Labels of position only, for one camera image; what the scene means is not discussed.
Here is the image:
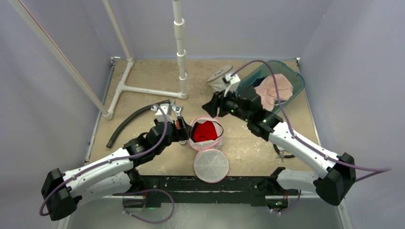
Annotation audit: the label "red and black bra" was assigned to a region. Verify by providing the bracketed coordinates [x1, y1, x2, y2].
[190, 120, 224, 143]

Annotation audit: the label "teal plastic bin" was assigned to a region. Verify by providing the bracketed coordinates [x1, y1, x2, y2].
[237, 60, 305, 113]

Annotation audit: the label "pink-trimmed mesh laundry bag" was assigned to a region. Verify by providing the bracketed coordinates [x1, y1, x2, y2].
[188, 116, 229, 184]

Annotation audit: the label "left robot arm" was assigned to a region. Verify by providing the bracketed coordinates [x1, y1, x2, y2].
[39, 116, 192, 221]

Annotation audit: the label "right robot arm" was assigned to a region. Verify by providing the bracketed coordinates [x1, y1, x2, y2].
[202, 88, 356, 206]

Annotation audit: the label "dark blue garment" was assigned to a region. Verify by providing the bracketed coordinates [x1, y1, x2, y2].
[246, 77, 265, 88]

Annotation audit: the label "black pliers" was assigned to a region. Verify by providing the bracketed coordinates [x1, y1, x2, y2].
[273, 144, 295, 161]

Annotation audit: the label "red-handled adjustable wrench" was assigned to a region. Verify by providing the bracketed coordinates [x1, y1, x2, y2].
[171, 101, 186, 146]

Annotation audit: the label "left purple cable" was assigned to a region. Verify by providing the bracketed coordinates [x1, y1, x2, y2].
[39, 104, 168, 217]

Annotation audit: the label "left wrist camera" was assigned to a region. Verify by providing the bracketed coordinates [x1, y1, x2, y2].
[151, 103, 173, 123]

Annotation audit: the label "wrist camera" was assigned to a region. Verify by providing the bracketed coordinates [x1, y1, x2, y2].
[151, 103, 173, 123]
[223, 73, 241, 97]

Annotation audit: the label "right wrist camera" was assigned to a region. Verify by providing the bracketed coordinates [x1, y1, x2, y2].
[223, 73, 241, 97]

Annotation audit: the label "black foam hose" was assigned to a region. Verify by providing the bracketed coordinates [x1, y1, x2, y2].
[106, 99, 171, 149]

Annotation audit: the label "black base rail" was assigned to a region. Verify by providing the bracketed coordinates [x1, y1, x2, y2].
[125, 175, 286, 208]

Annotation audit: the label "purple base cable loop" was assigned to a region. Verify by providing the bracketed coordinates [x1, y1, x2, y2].
[122, 189, 176, 224]

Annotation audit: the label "white PVC pipe frame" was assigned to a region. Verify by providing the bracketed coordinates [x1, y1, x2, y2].
[9, 0, 188, 119]

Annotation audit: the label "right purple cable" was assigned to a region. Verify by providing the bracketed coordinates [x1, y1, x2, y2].
[230, 60, 391, 182]

